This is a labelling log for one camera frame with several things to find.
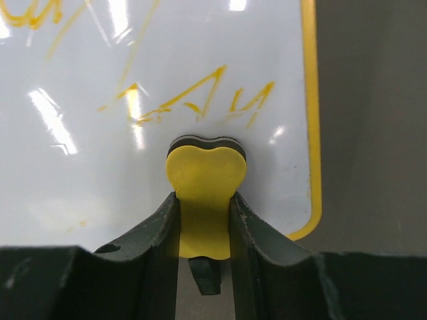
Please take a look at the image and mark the yellow bone shaped eraser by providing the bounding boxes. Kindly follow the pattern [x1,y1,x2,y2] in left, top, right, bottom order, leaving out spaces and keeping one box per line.
[165,135,247,260]

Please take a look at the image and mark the yellow framed whiteboard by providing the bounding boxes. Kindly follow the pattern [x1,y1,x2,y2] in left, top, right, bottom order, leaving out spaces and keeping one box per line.
[1,1,322,250]

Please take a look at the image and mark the right black whiteboard foot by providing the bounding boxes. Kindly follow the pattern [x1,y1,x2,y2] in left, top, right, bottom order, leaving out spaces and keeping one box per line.
[188,256,222,296]

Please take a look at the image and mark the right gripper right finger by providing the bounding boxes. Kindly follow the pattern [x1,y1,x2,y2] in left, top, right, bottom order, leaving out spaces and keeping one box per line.
[230,194,426,319]

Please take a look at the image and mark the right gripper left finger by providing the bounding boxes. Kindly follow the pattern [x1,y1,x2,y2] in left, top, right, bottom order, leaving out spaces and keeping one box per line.
[1,193,180,319]

